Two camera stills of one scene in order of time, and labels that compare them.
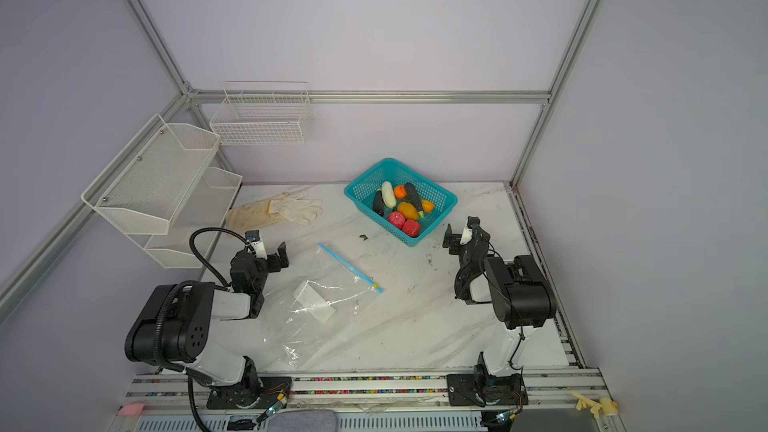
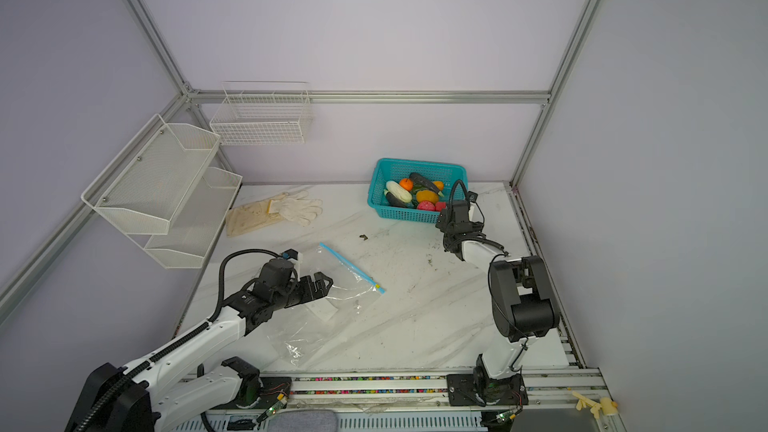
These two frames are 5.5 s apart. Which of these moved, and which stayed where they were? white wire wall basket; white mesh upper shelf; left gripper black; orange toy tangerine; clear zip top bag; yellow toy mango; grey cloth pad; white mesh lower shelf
Moved: yellow toy mango; orange toy tangerine; left gripper black
Stayed: white mesh lower shelf; grey cloth pad; clear zip top bag; white mesh upper shelf; white wire wall basket
